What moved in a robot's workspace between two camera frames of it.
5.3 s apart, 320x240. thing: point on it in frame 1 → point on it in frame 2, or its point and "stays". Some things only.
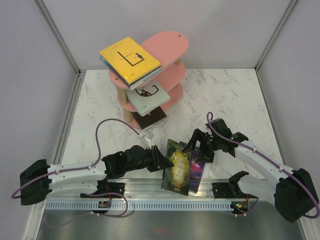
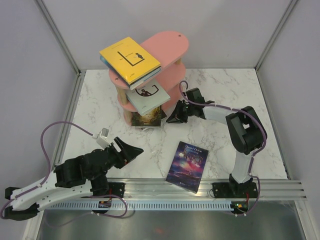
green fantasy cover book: (176, 179) → (152, 118)
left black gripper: (159, 161) → (128, 152)
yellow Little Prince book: (131, 61) stays
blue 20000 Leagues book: (134, 83) stays
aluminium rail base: (150, 189) stays
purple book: (197, 164) stays
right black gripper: (197, 135) → (176, 116)
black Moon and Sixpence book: (153, 117) → (163, 116)
